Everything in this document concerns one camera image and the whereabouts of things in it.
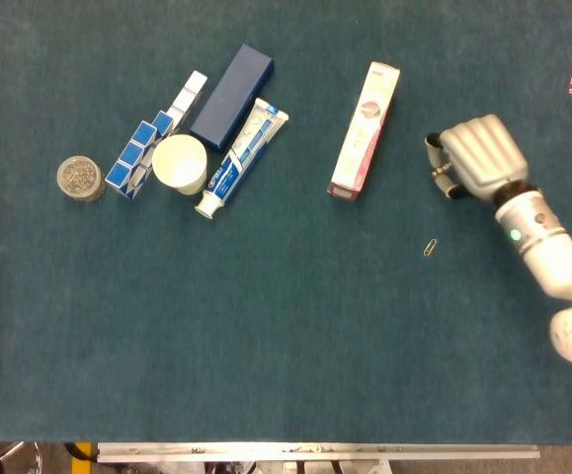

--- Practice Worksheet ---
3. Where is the white and red toothpaste box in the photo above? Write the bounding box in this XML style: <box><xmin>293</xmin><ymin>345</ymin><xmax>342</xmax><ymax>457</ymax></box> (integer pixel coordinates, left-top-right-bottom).
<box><xmin>326</xmin><ymin>60</ymin><xmax>402</xmax><ymax>204</ymax></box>

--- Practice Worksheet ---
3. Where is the navy blue rectangular box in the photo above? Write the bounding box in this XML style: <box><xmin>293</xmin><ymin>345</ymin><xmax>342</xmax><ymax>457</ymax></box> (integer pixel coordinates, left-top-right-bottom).
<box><xmin>189</xmin><ymin>43</ymin><xmax>276</xmax><ymax>154</ymax></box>

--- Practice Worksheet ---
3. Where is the blue and white toothpaste tube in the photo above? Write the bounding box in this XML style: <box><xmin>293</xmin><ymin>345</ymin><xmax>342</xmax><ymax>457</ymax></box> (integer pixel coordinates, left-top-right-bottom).
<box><xmin>194</xmin><ymin>97</ymin><xmax>290</xmax><ymax>221</ymax></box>

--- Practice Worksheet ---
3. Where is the aluminium profile rail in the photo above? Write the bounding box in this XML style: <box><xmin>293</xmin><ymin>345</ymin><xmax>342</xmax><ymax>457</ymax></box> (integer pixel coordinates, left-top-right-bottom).
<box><xmin>96</xmin><ymin>441</ymin><xmax>541</xmax><ymax>464</ymax></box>

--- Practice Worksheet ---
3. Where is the teal felt table cover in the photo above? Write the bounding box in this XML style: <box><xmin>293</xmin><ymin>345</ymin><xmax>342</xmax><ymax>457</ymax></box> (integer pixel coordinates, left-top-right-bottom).
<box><xmin>0</xmin><ymin>0</ymin><xmax>572</xmax><ymax>444</ymax></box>

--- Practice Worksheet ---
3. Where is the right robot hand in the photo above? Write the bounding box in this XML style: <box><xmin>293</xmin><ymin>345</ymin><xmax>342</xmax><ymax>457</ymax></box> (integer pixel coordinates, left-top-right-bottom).
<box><xmin>424</xmin><ymin>114</ymin><xmax>531</xmax><ymax>204</ymax></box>

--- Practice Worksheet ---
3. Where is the round clear jar of pins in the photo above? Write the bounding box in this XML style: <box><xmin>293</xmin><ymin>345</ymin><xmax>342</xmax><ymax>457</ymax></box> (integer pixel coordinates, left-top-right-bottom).
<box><xmin>56</xmin><ymin>155</ymin><xmax>107</xmax><ymax>203</ymax></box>

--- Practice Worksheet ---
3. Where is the blue and white snake cube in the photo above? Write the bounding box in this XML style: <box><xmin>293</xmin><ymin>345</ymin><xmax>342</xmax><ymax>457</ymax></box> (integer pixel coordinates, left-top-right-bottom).
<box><xmin>104</xmin><ymin>69</ymin><xmax>209</xmax><ymax>201</ymax></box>

